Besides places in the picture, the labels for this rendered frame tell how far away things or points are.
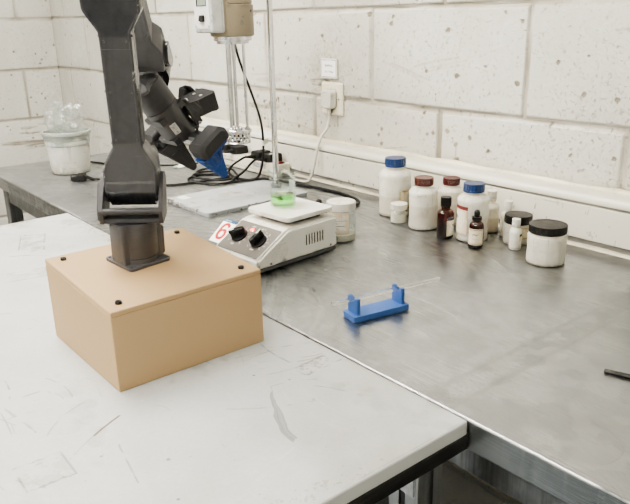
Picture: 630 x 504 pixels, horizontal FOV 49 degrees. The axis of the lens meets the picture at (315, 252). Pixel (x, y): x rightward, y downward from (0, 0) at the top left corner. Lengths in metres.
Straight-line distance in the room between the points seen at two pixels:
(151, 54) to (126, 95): 0.19
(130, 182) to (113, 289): 0.15
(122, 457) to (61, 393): 0.17
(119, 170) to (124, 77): 0.12
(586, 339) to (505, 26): 0.73
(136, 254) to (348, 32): 1.05
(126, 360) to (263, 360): 0.18
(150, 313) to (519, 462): 0.46
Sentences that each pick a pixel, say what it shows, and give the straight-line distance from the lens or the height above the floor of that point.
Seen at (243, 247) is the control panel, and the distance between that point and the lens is 1.27.
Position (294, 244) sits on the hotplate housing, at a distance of 1.27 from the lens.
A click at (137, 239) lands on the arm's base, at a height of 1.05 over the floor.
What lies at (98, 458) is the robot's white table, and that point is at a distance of 0.79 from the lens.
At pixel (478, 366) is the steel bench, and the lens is 0.93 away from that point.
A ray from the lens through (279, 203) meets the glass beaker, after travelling 1.32.
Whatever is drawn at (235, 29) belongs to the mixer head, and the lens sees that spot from 1.67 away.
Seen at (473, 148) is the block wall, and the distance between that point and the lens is 1.59.
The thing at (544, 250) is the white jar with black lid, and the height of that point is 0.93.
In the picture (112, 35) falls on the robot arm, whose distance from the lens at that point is 0.91.
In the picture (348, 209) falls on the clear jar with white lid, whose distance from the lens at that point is 1.38.
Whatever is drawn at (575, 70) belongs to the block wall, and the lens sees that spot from 1.44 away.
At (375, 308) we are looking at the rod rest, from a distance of 1.06.
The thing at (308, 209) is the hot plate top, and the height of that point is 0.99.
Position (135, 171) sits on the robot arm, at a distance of 0.95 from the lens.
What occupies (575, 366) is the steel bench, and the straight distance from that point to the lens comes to 0.96.
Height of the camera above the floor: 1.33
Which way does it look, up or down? 19 degrees down
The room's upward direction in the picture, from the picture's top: 1 degrees counter-clockwise
